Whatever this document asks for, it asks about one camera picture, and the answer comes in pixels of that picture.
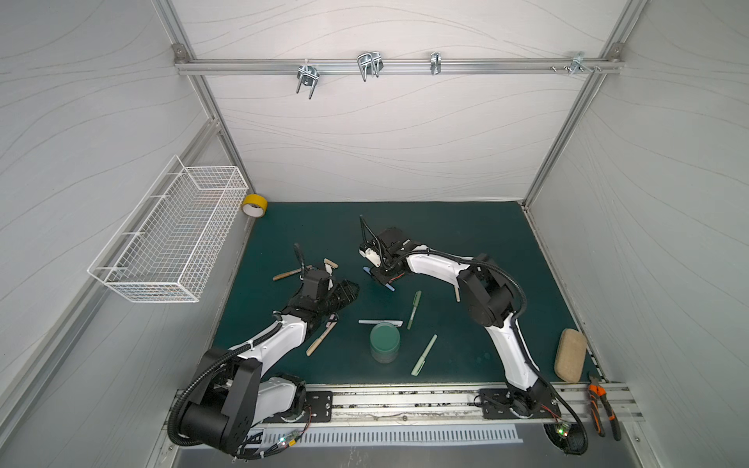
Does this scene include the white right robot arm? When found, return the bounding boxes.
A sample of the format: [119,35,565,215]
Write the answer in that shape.
[359,218,589,456]

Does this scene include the pale blue white pen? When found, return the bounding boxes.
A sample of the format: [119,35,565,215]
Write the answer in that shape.
[358,319,404,328]

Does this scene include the cork sanding block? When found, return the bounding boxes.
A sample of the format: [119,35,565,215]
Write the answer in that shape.
[554,329,588,383]

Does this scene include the metal u-bolt clamp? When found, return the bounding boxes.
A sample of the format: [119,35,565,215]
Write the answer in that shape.
[296,64,320,99]

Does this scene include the white wire basket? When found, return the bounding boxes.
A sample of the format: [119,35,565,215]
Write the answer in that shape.
[88,155,249,303]

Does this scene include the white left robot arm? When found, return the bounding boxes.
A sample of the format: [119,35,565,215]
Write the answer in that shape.
[167,245,360,461]

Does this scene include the brown orange marker pen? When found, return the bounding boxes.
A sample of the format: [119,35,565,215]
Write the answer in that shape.
[272,268,302,282]

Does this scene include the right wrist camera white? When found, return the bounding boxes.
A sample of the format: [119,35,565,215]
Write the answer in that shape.
[360,248,382,267]

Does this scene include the metal bracket clamp right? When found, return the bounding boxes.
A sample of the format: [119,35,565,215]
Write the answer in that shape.
[550,52,604,76]

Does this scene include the green lidded round container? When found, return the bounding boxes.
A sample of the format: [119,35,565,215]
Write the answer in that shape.
[370,323,401,364]

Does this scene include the metal hook clamp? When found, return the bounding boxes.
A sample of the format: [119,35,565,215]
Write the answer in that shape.
[356,52,383,82]

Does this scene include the dark green pen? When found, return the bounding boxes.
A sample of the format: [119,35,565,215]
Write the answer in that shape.
[407,290,422,330]

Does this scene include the small metal ring clamp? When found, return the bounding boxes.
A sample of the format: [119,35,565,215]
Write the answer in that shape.
[430,52,442,76]

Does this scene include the orange handled pliers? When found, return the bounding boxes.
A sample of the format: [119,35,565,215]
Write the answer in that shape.
[587,373,622,442]

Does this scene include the yellow tape roll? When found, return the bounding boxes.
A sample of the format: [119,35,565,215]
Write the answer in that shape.
[241,194,268,218]

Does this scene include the aluminium cross rail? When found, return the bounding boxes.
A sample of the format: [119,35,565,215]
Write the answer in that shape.
[176,57,625,76]

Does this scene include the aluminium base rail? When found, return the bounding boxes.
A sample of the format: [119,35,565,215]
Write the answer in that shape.
[306,382,645,426]

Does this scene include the light green pen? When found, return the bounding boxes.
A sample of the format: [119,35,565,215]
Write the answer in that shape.
[411,335,438,376]

